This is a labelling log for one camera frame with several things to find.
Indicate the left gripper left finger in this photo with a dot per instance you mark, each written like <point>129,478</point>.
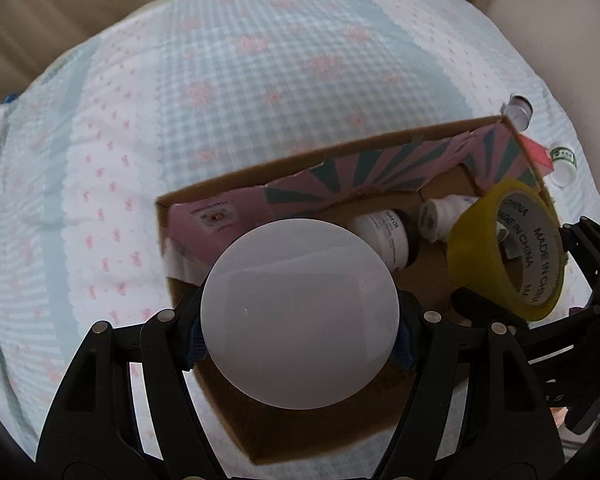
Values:
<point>91,430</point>

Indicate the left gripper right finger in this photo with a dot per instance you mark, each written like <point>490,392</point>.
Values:
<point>507,431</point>

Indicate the yellow tape roll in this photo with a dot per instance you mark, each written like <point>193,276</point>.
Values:
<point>507,248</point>

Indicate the green label white jar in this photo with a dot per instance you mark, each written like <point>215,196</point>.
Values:
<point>565,165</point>

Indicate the white pill bottle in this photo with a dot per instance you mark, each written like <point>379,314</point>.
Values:
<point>437,216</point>

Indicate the white jar black lid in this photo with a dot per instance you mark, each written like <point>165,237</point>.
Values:
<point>392,234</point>

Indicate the large white lid jar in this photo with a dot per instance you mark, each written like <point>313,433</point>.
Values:
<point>299,314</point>

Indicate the cardboard box pink flaps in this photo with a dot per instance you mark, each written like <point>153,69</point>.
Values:
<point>399,170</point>

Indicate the small silver red tin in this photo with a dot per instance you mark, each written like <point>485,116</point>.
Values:
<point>519,111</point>

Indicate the red rectangular carton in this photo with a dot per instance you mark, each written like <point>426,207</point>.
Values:
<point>538,154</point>

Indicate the blue checkered bed cover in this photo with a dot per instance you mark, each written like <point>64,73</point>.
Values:
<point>191,90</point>

